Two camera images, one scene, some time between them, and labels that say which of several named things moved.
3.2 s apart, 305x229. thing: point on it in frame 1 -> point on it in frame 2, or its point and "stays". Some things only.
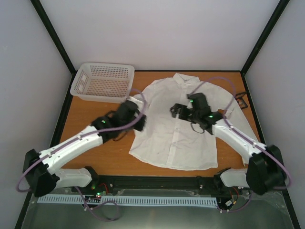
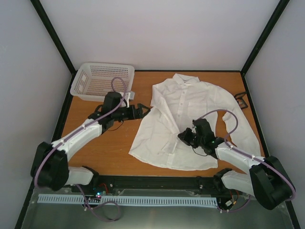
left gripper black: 140,126 -> 138,111
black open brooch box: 238,97 stays
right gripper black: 177,106 -> 184,136
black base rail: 158,185 stays
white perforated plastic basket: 103,82 stays
